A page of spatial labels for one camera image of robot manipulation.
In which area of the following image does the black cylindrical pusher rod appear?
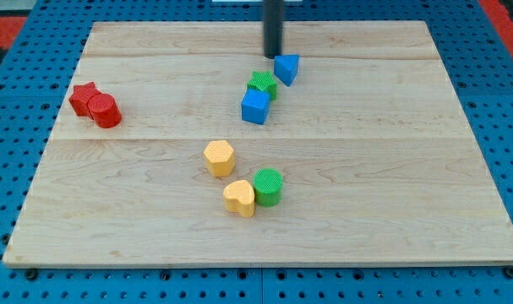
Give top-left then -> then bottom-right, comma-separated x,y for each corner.
262,0 -> 284,59

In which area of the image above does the green star block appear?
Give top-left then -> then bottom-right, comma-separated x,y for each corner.
247,71 -> 277,100

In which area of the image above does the blue cube block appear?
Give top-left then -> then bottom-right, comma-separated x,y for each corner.
241,89 -> 270,125

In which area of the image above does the red star block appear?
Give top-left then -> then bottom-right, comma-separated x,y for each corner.
68,82 -> 101,117

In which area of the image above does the blue triangle block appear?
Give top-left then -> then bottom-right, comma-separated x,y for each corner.
274,54 -> 300,87

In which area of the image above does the yellow hexagon block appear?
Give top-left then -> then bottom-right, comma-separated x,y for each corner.
203,140 -> 236,177

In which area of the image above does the light wooden board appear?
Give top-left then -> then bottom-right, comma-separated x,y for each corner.
3,21 -> 513,269

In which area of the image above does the green cylinder block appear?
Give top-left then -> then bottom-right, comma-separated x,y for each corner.
254,168 -> 283,207

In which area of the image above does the yellow heart block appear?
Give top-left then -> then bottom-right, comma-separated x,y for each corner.
223,180 -> 255,218

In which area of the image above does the red cylinder block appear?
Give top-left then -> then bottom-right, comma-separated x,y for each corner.
88,94 -> 123,128

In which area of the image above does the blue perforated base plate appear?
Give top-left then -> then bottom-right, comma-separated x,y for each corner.
0,0 -> 513,303

